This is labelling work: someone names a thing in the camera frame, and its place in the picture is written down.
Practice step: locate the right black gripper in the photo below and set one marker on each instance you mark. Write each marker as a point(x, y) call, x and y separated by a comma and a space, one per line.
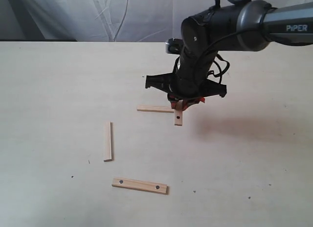
point(178, 89)

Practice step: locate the wood strip with magnets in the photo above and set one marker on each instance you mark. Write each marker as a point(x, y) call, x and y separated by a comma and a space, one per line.
point(153, 187)
point(178, 121)

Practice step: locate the plain wood strip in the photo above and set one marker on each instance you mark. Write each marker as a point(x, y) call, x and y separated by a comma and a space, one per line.
point(108, 147)
point(155, 109)

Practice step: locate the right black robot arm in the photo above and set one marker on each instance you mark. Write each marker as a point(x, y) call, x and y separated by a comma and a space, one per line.
point(247, 25)

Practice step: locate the white backdrop cloth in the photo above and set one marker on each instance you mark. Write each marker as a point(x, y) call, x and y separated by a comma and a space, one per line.
point(95, 20)

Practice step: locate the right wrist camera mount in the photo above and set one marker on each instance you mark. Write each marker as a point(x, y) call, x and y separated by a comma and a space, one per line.
point(174, 46)

